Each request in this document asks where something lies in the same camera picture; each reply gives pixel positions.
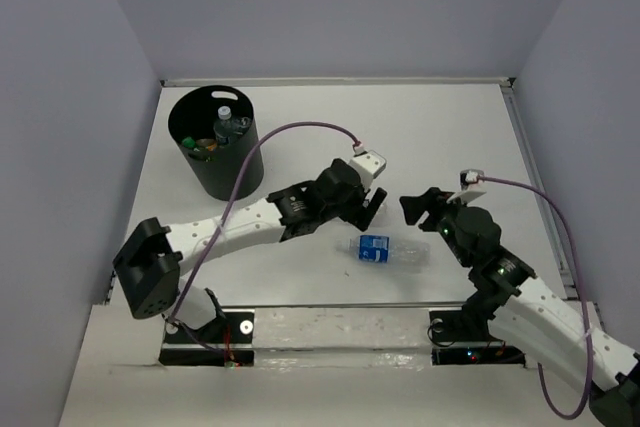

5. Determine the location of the clear bottle blue label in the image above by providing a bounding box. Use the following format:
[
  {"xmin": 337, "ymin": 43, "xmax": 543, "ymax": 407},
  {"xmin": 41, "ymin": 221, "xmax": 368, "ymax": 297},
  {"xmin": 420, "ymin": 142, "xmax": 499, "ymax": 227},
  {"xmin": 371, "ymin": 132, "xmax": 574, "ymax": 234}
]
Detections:
[{"xmin": 336, "ymin": 234, "xmax": 429, "ymax": 268}]

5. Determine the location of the clear bottle black label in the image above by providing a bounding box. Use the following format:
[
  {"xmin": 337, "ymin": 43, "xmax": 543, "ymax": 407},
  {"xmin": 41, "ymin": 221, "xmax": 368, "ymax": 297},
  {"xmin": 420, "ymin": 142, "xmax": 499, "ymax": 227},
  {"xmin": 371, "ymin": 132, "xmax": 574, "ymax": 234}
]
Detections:
[{"xmin": 371, "ymin": 201, "xmax": 389, "ymax": 226}]

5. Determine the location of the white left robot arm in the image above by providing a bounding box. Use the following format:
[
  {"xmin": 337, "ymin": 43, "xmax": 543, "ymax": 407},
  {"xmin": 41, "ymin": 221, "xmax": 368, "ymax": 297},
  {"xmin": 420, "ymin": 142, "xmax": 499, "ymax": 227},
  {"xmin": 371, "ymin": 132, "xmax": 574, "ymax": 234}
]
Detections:
[{"xmin": 113, "ymin": 151, "xmax": 386, "ymax": 342}]

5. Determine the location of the orange juice bottle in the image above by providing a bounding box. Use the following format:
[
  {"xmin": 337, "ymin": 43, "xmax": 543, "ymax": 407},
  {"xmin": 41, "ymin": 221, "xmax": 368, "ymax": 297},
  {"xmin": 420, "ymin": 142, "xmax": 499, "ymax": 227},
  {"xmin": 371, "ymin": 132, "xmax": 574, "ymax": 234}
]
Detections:
[{"xmin": 194, "ymin": 139, "xmax": 217, "ymax": 152}]

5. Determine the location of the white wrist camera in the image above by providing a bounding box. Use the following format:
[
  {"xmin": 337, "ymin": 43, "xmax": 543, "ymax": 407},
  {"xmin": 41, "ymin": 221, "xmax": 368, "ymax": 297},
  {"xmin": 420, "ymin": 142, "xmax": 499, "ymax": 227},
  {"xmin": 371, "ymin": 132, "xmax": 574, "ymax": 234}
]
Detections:
[
  {"xmin": 447, "ymin": 169, "xmax": 486, "ymax": 205},
  {"xmin": 348, "ymin": 143, "xmax": 387, "ymax": 190}
]

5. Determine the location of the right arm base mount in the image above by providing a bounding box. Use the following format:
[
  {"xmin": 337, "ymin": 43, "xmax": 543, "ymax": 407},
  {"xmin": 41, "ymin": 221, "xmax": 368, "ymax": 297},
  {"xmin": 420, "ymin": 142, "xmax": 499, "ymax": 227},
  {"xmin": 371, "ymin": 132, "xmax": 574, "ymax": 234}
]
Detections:
[{"xmin": 426, "ymin": 309, "xmax": 526, "ymax": 367}]

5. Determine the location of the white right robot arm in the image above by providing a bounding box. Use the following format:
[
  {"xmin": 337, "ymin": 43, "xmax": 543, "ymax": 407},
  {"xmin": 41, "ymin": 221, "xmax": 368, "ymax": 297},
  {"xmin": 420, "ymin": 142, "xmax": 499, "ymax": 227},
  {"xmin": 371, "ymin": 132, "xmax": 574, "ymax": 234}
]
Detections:
[{"xmin": 400, "ymin": 187, "xmax": 639, "ymax": 426}]

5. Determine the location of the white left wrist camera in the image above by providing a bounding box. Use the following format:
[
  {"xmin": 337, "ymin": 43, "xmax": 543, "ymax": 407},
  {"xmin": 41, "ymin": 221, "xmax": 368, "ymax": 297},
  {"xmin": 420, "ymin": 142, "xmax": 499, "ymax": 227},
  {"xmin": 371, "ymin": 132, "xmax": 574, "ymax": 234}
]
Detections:
[{"xmin": 348, "ymin": 143, "xmax": 387, "ymax": 190}]

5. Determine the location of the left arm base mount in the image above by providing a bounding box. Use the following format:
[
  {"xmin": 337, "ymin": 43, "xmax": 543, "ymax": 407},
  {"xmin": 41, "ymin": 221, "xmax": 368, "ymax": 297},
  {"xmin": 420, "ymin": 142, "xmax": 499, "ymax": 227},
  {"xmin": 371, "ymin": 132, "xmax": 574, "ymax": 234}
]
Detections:
[{"xmin": 158, "ymin": 309, "xmax": 255, "ymax": 369}]

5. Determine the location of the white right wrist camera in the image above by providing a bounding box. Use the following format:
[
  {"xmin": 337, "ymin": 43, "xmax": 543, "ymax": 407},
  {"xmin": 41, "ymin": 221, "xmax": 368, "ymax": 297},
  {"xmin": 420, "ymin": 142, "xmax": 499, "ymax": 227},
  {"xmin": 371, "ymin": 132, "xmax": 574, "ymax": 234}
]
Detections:
[{"xmin": 447, "ymin": 169, "xmax": 486, "ymax": 205}]

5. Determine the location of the black plastic bin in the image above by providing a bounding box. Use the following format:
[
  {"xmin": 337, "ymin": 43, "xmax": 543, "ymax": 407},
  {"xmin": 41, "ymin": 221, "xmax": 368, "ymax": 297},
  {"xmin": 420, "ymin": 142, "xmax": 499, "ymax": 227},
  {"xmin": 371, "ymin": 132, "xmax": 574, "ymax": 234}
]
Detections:
[{"xmin": 168, "ymin": 85, "xmax": 258, "ymax": 200}]

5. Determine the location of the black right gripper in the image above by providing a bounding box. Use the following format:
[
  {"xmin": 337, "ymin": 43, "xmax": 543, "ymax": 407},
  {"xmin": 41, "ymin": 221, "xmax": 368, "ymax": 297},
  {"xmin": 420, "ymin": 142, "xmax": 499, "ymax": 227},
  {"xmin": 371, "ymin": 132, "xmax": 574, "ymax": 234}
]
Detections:
[{"xmin": 399, "ymin": 186, "xmax": 471, "ymax": 268}]

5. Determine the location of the clear crushed label-less bottle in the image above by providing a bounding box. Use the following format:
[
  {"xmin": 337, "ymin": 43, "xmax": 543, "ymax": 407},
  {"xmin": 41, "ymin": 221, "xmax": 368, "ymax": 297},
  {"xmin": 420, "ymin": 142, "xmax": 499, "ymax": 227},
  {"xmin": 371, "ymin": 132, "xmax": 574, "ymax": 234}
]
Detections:
[{"xmin": 231, "ymin": 117, "xmax": 252, "ymax": 136}]

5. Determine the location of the clear bottle blue-green label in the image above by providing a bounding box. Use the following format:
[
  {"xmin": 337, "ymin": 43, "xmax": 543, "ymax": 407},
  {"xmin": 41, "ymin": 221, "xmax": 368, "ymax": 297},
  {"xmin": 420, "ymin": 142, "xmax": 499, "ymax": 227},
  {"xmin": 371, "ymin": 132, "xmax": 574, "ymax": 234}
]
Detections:
[{"xmin": 214, "ymin": 106, "xmax": 243, "ymax": 146}]

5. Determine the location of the green plastic bottle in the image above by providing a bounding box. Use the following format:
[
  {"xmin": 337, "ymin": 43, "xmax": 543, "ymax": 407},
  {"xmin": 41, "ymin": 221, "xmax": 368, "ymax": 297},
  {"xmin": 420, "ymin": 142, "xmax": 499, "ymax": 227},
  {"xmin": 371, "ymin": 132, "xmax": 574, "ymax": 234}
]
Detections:
[{"xmin": 181, "ymin": 137, "xmax": 214, "ymax": 162}]

